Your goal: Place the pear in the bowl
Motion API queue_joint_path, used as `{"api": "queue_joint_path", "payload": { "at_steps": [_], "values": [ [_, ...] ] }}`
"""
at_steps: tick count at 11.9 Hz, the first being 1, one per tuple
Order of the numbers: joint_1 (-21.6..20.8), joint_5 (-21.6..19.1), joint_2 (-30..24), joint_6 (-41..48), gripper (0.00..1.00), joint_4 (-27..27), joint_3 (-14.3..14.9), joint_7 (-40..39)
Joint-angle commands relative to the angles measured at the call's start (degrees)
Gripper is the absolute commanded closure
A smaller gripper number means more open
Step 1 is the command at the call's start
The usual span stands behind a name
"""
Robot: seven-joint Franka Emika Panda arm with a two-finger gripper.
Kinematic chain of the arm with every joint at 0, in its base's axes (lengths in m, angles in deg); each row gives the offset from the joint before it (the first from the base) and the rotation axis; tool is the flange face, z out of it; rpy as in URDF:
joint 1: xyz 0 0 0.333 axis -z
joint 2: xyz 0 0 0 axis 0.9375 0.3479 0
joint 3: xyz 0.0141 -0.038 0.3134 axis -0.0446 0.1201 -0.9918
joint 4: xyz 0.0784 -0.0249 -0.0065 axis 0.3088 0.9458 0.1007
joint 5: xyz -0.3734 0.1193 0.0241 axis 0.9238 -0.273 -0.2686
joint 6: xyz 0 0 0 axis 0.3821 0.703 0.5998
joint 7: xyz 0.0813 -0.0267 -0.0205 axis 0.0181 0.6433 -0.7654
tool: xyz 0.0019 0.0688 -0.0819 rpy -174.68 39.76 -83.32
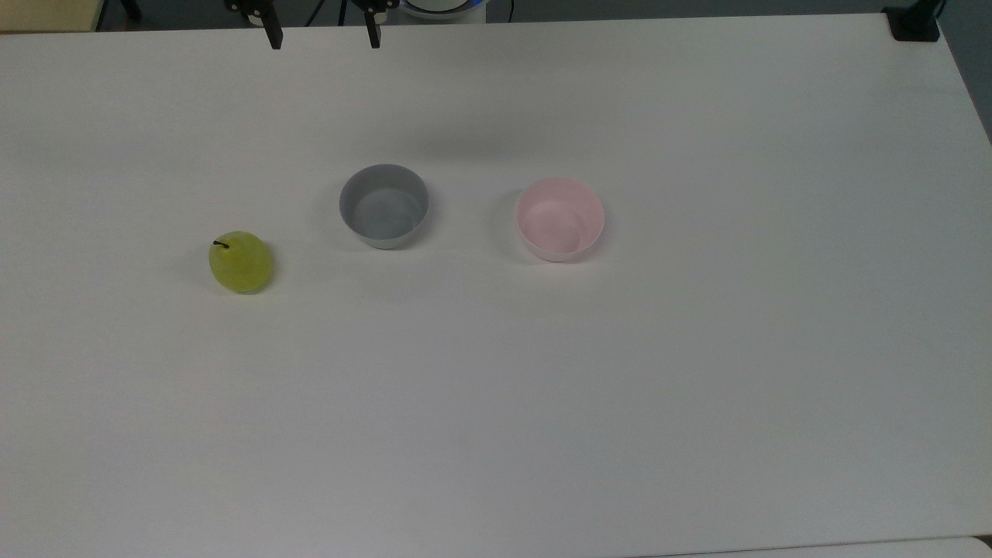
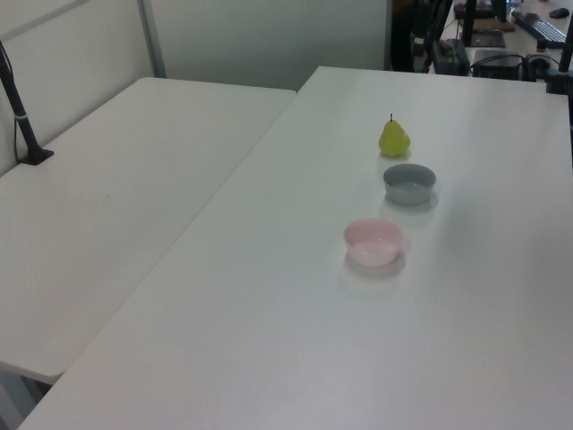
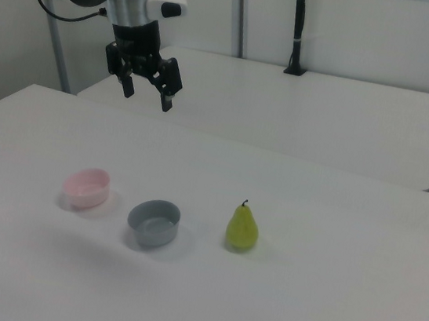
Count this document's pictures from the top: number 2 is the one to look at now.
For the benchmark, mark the yellow-green pear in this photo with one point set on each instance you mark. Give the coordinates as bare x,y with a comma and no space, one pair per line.
394,140

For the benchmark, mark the pink plastic bowl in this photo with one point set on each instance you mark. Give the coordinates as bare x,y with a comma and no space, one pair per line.
372,244

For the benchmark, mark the grey plastic bowl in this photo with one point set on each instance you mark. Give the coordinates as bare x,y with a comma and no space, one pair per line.
409,185

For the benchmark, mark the dark tall background equipment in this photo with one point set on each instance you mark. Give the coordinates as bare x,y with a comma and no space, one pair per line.
412,27

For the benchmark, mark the black and green equipment box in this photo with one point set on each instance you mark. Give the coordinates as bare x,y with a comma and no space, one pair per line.
450,56

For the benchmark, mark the black electronics box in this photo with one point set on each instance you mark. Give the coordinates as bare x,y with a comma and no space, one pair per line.
497,62

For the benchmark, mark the brown wooden board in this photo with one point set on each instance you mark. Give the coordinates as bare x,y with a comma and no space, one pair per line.
494,24

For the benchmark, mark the black computer keyboard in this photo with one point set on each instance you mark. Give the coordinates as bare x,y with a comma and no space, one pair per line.
539,27

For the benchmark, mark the black computer mouse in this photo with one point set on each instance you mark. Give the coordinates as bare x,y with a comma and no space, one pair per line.
558,13

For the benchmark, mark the grey metal partition post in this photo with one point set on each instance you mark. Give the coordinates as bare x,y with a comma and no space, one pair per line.
152,38

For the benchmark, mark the black metal frame stand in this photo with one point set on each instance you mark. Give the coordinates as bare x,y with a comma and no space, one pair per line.
469,22

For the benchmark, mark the black camera pole with base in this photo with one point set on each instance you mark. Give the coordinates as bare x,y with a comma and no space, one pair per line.
20,121

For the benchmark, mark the black clamped camera pole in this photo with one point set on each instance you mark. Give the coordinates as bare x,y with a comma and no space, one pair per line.
561,71

